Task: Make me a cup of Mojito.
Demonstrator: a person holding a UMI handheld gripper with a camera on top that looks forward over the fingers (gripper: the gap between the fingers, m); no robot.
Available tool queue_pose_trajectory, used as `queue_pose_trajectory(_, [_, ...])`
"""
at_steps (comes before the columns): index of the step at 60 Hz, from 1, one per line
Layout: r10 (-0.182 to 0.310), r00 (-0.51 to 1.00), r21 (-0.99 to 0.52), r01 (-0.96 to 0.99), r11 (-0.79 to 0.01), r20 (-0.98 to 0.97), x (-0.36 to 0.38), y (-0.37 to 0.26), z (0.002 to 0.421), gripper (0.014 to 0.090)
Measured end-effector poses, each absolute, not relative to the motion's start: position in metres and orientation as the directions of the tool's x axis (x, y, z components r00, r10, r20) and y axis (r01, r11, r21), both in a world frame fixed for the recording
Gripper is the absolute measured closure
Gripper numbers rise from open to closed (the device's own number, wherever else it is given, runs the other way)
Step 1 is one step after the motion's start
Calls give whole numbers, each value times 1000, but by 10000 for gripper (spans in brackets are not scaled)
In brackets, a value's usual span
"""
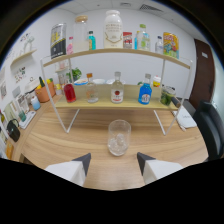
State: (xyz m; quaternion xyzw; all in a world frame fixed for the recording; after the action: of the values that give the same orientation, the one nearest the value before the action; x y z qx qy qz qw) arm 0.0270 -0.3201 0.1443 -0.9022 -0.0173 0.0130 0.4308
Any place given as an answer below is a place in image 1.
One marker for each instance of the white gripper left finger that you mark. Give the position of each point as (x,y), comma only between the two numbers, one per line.
(71,170)

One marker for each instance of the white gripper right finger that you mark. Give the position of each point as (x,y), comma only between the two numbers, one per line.
(156,169)

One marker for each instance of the glass jar with limes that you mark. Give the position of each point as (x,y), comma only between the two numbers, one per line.
(167,96)

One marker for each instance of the clear bottle with red label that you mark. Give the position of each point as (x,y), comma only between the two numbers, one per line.
(117,91)

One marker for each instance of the clear glass with ice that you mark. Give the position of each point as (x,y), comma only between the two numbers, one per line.
(119,140)

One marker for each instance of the white folded cloth bag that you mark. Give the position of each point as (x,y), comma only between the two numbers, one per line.
(185,119)

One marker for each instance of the white tray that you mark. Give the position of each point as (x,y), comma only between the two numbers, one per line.
(27,120)

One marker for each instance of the black chair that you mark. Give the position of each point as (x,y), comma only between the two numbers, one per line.
(210,128)

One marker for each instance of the black handbag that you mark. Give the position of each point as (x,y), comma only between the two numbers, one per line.
(13,130)

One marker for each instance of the small white and blue bottle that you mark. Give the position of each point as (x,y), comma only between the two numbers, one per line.
(35,104)

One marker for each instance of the blue curacao bottle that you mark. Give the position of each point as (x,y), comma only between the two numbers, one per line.
(145,94)

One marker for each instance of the red syrup bottle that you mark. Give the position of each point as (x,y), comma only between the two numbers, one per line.
(70,93)

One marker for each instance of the two-tier wooden shelf rack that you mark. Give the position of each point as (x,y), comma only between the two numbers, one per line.
(110,100)

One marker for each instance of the clear bottle with orange cap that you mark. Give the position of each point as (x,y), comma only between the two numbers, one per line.
(92,92)

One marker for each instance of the orange basket with fruit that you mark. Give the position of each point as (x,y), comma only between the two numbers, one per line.
(43,94)

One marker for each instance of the green potted plant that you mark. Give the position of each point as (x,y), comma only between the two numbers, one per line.
(75,74)

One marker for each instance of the dark brown door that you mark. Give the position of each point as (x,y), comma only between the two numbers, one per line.
(201,73)

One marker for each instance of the small pink bottle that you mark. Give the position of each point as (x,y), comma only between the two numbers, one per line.
(70,48)

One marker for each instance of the small clear bottle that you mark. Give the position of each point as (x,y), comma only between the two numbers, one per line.
(159,46)

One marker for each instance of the yellow printed drink can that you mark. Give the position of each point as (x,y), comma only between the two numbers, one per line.
(171,46)

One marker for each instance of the small light blue bottle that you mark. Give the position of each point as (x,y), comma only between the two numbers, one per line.
(136,41)

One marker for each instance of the clear bottle with green cap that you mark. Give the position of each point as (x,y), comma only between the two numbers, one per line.
(143,40)

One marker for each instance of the small teal bottle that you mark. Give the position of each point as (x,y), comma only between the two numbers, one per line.
(92,41)

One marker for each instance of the glass jar with cork lid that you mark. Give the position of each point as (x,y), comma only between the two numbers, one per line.
(80,35)

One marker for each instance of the large white milk bottle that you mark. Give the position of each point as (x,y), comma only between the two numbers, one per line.
(113,31)

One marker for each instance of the ceiling air vent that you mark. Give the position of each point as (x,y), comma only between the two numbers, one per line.
(150,8)

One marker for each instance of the wooden wall shelf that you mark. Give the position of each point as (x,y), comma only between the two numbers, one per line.
(23,56)

